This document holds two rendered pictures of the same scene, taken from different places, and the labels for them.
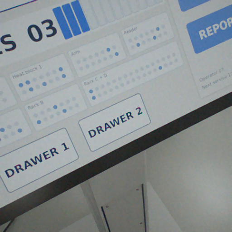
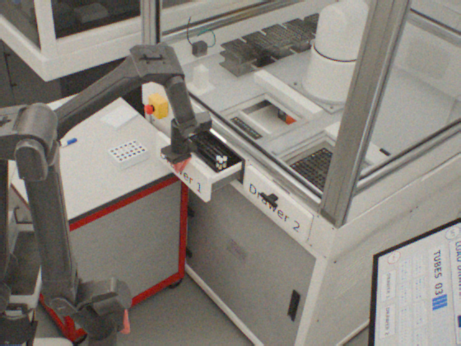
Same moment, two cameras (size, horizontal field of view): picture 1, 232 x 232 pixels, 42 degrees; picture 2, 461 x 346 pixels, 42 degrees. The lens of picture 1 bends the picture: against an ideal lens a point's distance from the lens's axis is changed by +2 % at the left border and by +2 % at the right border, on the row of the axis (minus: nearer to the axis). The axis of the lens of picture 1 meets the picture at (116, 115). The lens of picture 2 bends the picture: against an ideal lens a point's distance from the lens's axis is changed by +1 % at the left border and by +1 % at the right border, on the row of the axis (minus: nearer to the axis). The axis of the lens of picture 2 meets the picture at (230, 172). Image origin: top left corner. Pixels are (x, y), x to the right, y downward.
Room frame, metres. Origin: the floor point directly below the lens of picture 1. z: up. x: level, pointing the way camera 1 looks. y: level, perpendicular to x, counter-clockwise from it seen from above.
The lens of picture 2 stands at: (0.33, -0.96, 2.18)
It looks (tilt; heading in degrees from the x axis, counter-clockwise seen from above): 41 degrees down; 120
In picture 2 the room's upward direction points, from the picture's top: 6 degrees clockwise
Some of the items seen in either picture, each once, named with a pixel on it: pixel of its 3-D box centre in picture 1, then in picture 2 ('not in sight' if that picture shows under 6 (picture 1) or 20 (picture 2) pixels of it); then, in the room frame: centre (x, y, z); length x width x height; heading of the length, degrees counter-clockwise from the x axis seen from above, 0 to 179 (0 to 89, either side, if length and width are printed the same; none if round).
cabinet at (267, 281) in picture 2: not in sight; (300, 201); (-0.35, 0.85, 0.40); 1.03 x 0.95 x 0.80; 164
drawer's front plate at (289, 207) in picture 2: not in sight; (276, 202); (-0.23, 0.31, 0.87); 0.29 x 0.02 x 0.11; 164
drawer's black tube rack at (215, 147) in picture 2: not in sight; (228, 146); (-0.51, 0.46, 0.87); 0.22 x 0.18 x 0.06; 74
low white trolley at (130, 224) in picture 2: not in sight; (89, 217); (-1.01, 0.22, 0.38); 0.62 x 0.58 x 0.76; 164
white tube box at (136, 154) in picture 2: not in sight; (128, 154); (-0.83, 0.28, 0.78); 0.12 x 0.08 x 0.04; 74
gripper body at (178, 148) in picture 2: not in sight; (179, 143); (-0.55, 0.22, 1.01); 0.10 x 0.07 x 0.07; 74
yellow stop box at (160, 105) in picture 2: not in sight; (156, 106); (-0.85, 0.48, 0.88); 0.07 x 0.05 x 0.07; 164
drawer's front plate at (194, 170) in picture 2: not in sight; (182, 165); (-0.57, 0.27, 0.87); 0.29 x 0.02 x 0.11; 164
